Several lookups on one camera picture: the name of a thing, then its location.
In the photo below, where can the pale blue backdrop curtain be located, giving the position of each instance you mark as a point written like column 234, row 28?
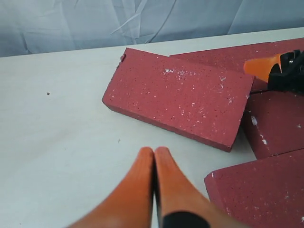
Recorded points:
column 41, row 26

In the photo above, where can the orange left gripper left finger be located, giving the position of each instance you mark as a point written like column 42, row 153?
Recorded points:
column 129, row 205

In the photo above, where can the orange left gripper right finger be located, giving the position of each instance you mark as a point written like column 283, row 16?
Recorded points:
column 180, row 204

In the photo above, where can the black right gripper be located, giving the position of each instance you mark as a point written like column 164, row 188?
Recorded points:
column 284, row 72

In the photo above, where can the red brick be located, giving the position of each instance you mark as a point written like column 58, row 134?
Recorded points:
column 273, row 123
column 266, row 193
column 233, row 58
column 203, row 103

